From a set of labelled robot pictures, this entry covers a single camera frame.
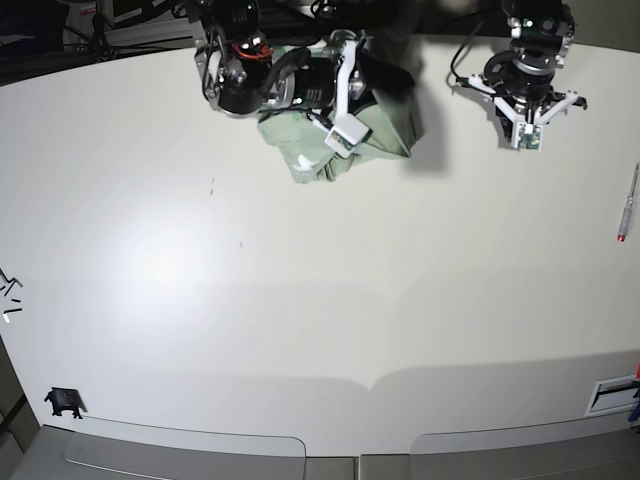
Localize robot arm with red cable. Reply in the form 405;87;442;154
184;1;311;117

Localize black clamp bracket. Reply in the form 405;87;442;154
44;387;87;419

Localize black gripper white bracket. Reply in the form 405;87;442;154
279;29;367;117

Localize light green T-shirt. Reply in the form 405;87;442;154
257;31;423;184

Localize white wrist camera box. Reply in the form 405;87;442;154
513;122;543;151
324;114;371;158

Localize red blue tool handles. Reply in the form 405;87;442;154
628;367;640;424

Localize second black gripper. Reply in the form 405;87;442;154
455;52;588;140

